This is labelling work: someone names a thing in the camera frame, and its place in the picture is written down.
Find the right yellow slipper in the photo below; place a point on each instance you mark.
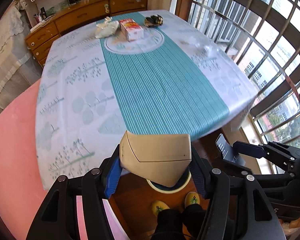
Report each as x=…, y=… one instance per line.
x=191, y=198

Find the metal window grille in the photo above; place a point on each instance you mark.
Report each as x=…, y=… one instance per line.
x=263, y=39

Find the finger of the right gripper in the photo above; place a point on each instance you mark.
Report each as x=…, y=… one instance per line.
x=232, y=165
x=283, y=156

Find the wooden dresser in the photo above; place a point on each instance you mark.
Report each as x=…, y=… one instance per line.
x=40, y=40

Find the teal and white tablecloth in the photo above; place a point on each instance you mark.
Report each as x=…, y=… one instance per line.
x=174, y=80

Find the white lace cover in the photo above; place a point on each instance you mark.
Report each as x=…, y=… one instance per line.
x=18, y=69

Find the white crumpled plastic bag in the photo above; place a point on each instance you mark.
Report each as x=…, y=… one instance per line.
x=107, y=28

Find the beige plastic box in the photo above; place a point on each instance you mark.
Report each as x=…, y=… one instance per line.
x=160, y=158

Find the strawberry cartoon carton box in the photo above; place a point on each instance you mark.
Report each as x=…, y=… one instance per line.
x=132, y=30

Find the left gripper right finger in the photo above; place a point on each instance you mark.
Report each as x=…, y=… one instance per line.
x=216, y=186

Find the pink bed cover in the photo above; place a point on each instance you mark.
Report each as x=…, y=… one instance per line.
x=21, y=188

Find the black gold crumpled wrapper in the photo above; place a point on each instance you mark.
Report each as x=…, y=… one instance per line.
x=153, y=21

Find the black Talon box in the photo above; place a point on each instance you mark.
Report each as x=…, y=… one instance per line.
x=227, y=151

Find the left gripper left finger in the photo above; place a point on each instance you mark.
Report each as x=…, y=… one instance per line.
x=95, y=186

